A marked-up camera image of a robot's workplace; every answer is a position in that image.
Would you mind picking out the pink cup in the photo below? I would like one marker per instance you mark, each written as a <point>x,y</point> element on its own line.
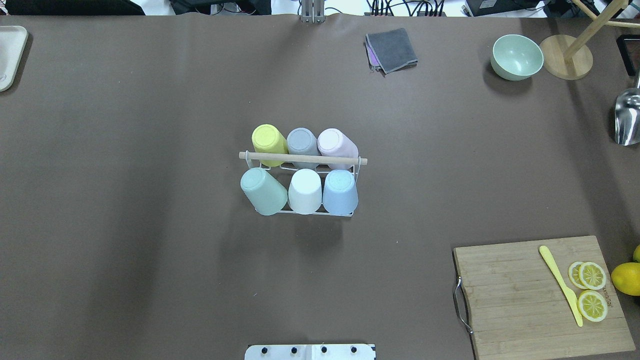
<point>334,143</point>

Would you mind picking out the green cup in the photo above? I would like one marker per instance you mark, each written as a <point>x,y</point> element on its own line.
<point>267,195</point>

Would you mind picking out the white cup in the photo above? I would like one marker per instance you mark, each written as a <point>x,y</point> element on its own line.
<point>305,192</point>

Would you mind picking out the light blue cup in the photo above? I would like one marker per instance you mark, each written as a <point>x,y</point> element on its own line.
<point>340,195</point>

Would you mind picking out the grey cup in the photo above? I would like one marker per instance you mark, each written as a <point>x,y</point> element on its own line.
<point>301,141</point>

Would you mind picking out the yellow cup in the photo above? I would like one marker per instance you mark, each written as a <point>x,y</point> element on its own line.
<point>266,138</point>

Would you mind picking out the grey folded cloth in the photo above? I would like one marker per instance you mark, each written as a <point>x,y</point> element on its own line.
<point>390,51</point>

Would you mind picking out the mint green bowl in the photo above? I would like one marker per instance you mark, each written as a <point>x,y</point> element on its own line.
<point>515,57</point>

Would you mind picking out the bamboo cutting board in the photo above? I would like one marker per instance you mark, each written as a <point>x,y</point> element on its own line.
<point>517,311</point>

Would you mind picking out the yellow plastic knife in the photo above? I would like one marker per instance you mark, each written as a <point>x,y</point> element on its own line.
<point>568,293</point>

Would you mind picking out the lemon slice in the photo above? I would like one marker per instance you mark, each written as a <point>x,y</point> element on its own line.
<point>573,273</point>
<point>592,305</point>
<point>592,276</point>

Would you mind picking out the wooden mug tree stand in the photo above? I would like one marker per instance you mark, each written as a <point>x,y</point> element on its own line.
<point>569,58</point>

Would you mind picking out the whole yellow lemon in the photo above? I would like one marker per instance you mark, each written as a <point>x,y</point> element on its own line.
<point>626,278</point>

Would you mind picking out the beige tray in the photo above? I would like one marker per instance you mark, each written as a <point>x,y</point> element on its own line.
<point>13,41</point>

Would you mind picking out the white wire cup holder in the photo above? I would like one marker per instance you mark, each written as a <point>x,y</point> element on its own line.
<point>288,159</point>

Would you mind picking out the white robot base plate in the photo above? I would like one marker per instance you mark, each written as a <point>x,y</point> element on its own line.
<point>324,351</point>

